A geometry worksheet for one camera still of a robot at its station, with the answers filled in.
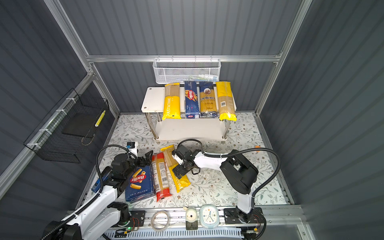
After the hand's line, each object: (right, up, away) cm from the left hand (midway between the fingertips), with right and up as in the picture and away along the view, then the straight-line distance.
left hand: (144, 150), depth 84 cm
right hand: (+21, -13, +6) cm, 26 cm away
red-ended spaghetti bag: (+8, -15, +1) cm, 17 cm away
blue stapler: (-26, -19, -2) cm, 32 cm away
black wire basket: (-34, +11, -13) cm, 38 cm away
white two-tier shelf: (+22, +12, +18) cm, 31 cm away
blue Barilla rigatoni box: (-1, -17, -6) cm, 18 cm away
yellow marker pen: (-23, +18, -4) cm, 29 cm away
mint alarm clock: (+36, -30, -12) cm, 48 cm away
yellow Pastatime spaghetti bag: (+15, -9, +6) cm, 18 cm away
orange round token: (+72, 0, +18) cm, 74 cm away
